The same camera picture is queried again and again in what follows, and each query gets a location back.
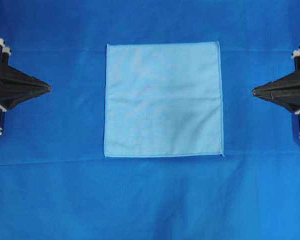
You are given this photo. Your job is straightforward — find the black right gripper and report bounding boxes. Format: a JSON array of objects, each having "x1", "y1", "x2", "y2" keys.
[{"x1": 252, "y1": 45, "x2": 300, "y2": 138}]

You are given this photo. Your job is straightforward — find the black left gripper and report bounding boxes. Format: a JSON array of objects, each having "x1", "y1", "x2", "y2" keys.
[{"x1": 0, "y1": 38, "x2": 51, "y2": 136}]

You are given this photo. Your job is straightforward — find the light blue towel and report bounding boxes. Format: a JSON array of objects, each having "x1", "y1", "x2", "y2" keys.
[{"x1": 103, "y1": 41, "x2": 224, "y2": 158}]

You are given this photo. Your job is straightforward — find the dark blue table cloth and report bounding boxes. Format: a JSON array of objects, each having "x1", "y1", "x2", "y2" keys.
[{"x1": 0, "y1": 0, "x2": 300, "y2": 240}]

